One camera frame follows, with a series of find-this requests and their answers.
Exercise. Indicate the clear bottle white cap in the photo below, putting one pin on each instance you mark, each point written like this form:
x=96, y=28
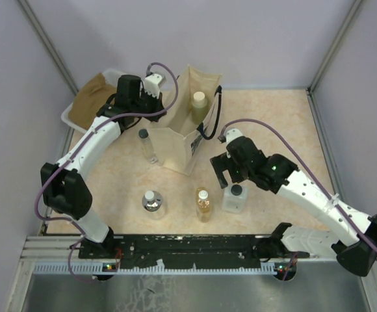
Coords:
x=154, y=205

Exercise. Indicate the beige canvas tote bag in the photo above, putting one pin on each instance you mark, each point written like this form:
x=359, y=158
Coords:
x=176, y=137

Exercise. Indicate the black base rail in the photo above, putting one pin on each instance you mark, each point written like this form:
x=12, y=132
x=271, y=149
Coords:
x=188, y=251

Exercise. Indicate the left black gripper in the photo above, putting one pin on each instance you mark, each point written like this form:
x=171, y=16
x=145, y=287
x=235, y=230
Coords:
x=157, y=103

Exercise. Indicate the amber liquid bottle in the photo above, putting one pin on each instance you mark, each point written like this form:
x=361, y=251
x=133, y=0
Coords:
x=203, y=205

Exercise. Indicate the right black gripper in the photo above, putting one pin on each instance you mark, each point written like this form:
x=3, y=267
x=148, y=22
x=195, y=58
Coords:
x=223, y=162

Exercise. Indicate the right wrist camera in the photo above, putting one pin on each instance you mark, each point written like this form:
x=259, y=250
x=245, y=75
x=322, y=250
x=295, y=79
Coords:
x=230, y=135

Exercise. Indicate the white square bottle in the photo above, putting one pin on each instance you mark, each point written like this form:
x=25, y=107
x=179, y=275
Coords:
x=234, y=198

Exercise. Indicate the brown cloth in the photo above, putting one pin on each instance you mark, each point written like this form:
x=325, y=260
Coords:
x=93, y=95

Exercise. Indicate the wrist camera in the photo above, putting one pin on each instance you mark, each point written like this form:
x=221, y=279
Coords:
x=152, y=84
x=230, y=135

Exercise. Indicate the green bottle beige cap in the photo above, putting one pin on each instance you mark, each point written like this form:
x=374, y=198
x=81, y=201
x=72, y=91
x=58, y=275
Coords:
x=200, y=107

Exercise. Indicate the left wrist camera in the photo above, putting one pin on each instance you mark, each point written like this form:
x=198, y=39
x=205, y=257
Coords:
x=152, y=84

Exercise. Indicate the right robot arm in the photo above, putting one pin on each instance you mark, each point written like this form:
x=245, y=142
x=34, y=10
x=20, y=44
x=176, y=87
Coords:
x=351, y=236

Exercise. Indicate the white plastic basket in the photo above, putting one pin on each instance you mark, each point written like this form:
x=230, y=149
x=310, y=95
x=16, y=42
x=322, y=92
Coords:
x=111, y=77

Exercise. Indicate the clear bottle dark cap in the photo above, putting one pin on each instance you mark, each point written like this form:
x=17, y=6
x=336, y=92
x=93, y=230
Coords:
x=147, y=146

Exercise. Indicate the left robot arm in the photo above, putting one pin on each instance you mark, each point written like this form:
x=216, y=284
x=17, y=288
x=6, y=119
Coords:
x=64, y=183

